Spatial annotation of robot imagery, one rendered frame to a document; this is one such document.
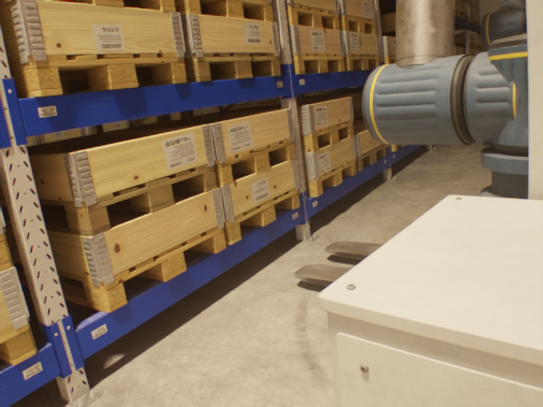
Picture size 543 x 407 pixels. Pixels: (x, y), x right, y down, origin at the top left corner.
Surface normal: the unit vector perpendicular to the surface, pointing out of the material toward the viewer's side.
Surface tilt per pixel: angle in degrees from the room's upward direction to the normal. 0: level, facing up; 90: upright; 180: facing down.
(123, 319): 90
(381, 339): 90
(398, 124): 115
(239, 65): 90
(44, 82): 90
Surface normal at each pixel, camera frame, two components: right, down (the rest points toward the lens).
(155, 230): 0.83, 0.03
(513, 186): -0.88, 0.21
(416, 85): -0.69, -0.24
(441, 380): -0.64, 0.25
